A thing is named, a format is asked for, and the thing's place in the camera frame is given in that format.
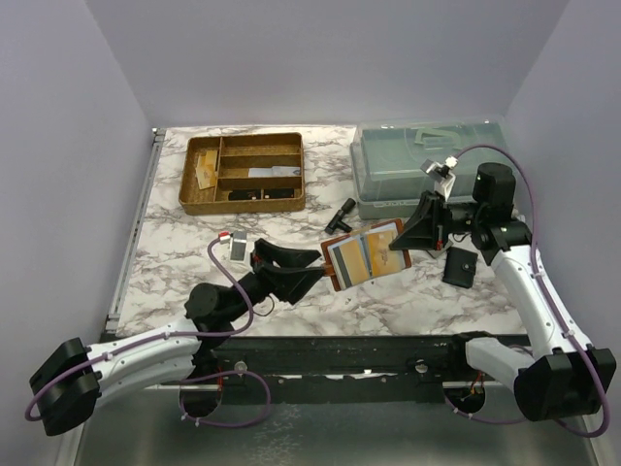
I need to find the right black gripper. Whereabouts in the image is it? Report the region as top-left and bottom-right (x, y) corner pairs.
(390, 190), (486, 250)

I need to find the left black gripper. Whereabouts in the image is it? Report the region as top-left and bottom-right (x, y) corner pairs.
(225, 240), (326, 323)

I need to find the tan credit card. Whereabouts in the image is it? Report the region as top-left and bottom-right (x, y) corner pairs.
(366, 229), (405, 277)

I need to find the brown leather card holder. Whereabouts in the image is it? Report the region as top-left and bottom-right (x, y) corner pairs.
(321, 218), (411, 292)

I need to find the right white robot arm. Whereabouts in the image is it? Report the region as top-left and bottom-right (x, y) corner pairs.
(390, 157), (616, 421)

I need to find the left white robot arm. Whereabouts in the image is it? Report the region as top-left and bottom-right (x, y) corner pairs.
(24, 237), (325, 436)

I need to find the grey card wallet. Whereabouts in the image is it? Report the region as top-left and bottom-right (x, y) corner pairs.
(427, 241), (453, 259)

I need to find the white card in tray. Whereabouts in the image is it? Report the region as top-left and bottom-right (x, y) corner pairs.
(248, 166), (302, 178)

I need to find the black snap wallet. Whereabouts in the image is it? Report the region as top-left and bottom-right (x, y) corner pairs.
(442, 247), (478, 289)

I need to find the black T-shaped pipe fitting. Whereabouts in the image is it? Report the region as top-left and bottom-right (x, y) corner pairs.
(324, 198), (356, 235)

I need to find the clear lidded plastic box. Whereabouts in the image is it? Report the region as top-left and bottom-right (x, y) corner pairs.
(350, 116), (508, 220)

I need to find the black item in tray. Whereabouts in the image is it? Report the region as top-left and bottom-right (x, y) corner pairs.
(227, 188), (295, 201)

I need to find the brown cork organizer tray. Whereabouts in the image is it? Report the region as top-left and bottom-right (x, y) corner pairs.
(179, 132), (306, 216)

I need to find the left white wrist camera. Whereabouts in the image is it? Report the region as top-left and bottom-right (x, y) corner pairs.
(218, 231), (247, 262)

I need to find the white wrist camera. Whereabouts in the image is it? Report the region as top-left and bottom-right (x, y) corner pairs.
(218, 231), (247, 262)
(421, 156), (458, 200)

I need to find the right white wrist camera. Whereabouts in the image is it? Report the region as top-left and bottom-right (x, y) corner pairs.
(421, 156), (458, 200)

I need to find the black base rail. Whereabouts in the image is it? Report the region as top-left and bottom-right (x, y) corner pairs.
(99, 333), (530, 407)

